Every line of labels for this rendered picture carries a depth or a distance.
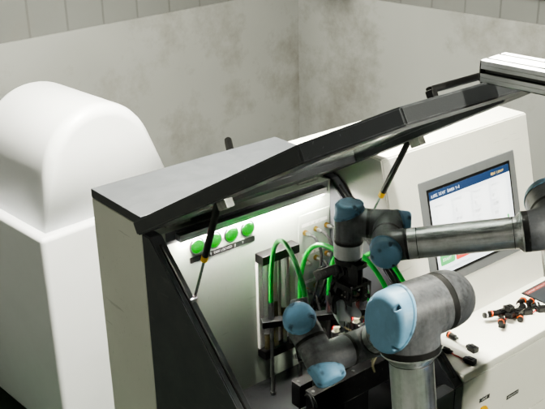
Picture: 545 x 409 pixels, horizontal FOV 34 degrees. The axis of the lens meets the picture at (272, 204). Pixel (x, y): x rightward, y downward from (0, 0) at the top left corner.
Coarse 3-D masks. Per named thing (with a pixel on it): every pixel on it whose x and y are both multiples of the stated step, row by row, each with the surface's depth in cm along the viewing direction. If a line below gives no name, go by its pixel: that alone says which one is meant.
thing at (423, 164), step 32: (448, 128) 289; (480, 128) 290; (512, 128) 299; (384, 160) 265; (416, 160) 272; (448, 160) 281; (480, 160) 291; (352, 192) 278; (416, 192) 273; (416, 224) 274; (512, 256) 304; (480, 288) 295; (512, 288) 305; (544, 352) 286; (480, 384) 267; (512, 384) 279; (544, 384) 293
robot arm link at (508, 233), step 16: (544, 208) 202; (384, 224) 214; (448, 224) 207; (464, 224) 206; (480, 224) 204; (496, 224) 203; (512, 224) 202; (528, 224) 200; (544, 224) 200; (384, 240) 206; (400, 240) 207; (416, 240) 206; (432, 240) 206; (448, 240) 205; (464, 240) 204; (480, 240) 203; (496, 240) 202; (512, 240) 202; (528, 240) 200; (544, 240) 200; (384, 256) 207; (400, 256) 206; (416, 256) 208; (432, 256) 208
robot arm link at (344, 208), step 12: (336, 204) 222; (348, 204) 221; (360, 204) 221; (336, 216) 222; (348, 216) 220; (360, 216) 221; (336, 228) 224; (348, 228) 221; (360, 228) 221; (336, 240) 225; (348, 240) 223; (360, 240) 224
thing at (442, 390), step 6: (438, 390) 258; (444, 390) 258; (450, 390) 258; (438, 396) 256; (444, 396) 256; (450, 396) 258; (438, 402) 255; (444, 402) 257; (450, 402) 259; (438, 408) 256; (444, 408) 258; (450, 408) 260
